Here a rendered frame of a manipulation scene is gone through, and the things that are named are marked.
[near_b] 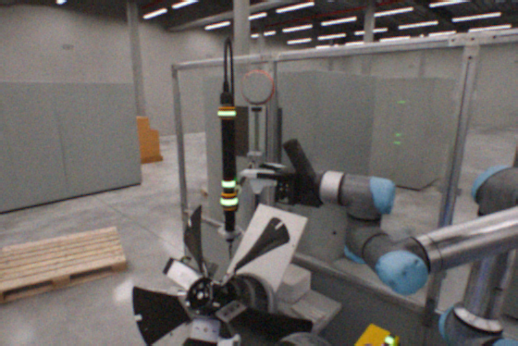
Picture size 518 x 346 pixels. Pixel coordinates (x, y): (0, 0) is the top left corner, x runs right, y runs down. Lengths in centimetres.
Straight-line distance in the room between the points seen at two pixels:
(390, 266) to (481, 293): 44
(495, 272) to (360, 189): 44
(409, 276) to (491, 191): 39
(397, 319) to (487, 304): 68
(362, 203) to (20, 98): 585
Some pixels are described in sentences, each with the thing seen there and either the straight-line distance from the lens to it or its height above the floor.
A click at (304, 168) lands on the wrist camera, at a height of 168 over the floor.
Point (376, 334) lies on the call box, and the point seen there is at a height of 107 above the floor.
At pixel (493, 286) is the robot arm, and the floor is 139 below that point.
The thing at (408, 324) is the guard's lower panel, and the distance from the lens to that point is 163.
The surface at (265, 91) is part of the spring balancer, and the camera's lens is 153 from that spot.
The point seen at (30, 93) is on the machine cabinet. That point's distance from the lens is 621.
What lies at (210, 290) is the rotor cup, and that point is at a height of 124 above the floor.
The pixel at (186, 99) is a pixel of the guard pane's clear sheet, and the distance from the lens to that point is 222.
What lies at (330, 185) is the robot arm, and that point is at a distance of 71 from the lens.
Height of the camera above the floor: 185
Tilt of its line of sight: 15 degrees down
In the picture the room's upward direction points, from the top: straight up
